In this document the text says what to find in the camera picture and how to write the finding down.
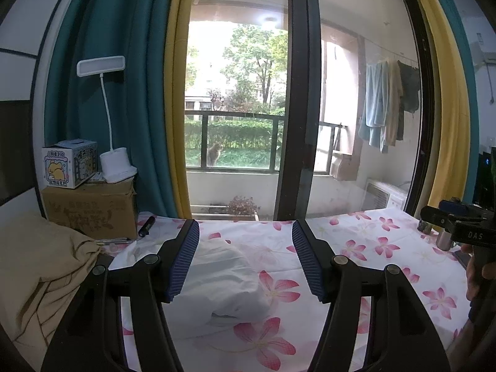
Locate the hanging light blue towel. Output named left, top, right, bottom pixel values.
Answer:
left=357, top=60, right=390, bottom=153

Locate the pink floral bed sheet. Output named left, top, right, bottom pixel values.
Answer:
left=108, top=209, right=477, bottom=372

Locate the person's right hand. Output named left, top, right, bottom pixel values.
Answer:
left=465, top=253, right=496, bottom=322

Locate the yellow curtain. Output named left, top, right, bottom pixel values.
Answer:
left=405, top=0, right=471, bottom=212
left=163, top=0, right=198, bottom=219

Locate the white wall air conditioner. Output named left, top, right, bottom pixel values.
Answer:
left=471, top=39, right=496, bottom=66

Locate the black computer monitor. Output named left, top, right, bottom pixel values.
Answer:
left=475, top=151, right=496, bottom=206

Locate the brown cardboard box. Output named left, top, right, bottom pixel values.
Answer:
left=41, top=181, right=139, bottom=241

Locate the tabby cat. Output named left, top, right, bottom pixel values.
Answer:
left=205, top=142, right=222, bottom=167

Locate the white outdoor air conditioner unit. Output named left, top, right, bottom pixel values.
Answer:
left=364, top=178, right=409, bottom=212

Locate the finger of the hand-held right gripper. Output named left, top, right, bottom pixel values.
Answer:
left=439, top=197, right=470, bottom=215
left=419, top=205, right=460, bottom=228

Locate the balcony cardboard box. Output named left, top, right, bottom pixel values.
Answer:
left=329, top=151, right=359, bottom=181

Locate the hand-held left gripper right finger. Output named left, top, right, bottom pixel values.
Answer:
left=291, top=220, right=452, bottom=372

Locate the white desk lamp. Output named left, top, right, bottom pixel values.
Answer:
left=76, top=55, right=138, bottom=184

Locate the hanging dark garment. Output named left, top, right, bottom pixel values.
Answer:
left=396, top=59, right=421, bottom=142

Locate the white shirt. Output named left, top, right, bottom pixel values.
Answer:
left=165, top=238, right=272, bottom=338

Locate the hanging beige garment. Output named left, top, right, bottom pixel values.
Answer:
left=382, top=58, right=404, bottom=148

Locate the black marker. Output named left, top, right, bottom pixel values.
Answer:
left=138, top=216, right=156, bottom=238

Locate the beige cloth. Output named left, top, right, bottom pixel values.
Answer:
left=0, top=213, right=113, bottom=357

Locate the stainless steel tumbler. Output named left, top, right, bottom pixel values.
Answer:
left=436, top=227, right=458, bottom=250

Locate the potted plant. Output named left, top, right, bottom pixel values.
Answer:
left=227, top=196, right=261, bottom=221

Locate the dark metal balcony railing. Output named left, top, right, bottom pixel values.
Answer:
left=185, top=109, right=347, bottom=175

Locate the black sliding door frame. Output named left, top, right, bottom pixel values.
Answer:
left=273, top=0, right=322, bottom=221

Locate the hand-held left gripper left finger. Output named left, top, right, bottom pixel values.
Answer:
left=41, top=219, right=201, bottom=372

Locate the cartoon printed paper box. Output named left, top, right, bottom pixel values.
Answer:
left=42, top=138, right=98, bottom=190

